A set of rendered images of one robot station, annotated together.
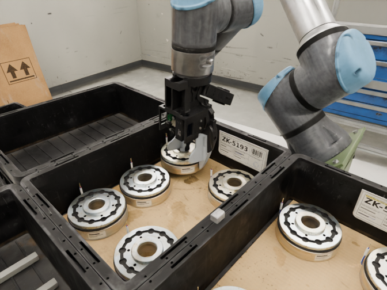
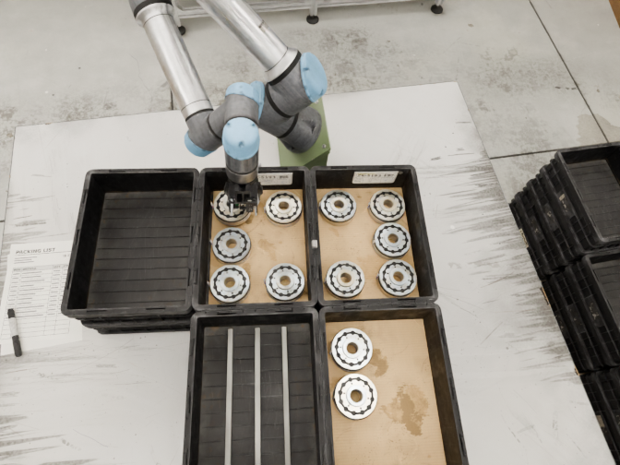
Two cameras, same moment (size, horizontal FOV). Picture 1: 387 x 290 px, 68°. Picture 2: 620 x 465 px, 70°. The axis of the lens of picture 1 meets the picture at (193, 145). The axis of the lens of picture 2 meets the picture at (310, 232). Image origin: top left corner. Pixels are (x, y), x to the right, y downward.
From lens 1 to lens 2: 0.80 m
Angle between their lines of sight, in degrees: 46
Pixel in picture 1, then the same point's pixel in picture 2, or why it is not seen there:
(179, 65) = (244, 180)
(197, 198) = (267, 230)
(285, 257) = (337, 230)
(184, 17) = (246, 161)
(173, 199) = (255, 241)
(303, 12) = (262, 52)
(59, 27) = not seen: outside the picture
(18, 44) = not seen: outside the picture
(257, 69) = not seen: outside the picture
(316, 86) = (295, 106)
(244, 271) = (327, 252)
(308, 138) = (297, 134)
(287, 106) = (275, 122)
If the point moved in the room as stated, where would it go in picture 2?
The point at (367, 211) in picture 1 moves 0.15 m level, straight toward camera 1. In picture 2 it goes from (359, 179) to (367, 226)
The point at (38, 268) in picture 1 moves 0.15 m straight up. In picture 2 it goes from (238, 332) to (232, 318)
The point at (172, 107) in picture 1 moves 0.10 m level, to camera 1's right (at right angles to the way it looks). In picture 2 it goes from (243, 200) to (273, 176)
